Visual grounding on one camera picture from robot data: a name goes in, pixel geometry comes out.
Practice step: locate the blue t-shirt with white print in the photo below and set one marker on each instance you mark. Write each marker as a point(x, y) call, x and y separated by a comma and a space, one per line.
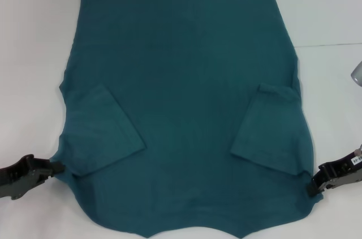
point(181, 95)

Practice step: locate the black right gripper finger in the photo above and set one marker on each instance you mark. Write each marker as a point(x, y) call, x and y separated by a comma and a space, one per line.
point(314, 186)

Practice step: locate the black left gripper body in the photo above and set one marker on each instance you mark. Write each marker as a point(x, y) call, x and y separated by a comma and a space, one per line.
point(25, 174)

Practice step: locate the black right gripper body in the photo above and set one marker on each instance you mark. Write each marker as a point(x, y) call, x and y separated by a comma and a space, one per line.
point(339, 172)

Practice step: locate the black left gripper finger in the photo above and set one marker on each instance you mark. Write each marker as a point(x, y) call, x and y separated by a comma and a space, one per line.
point(58, 167)

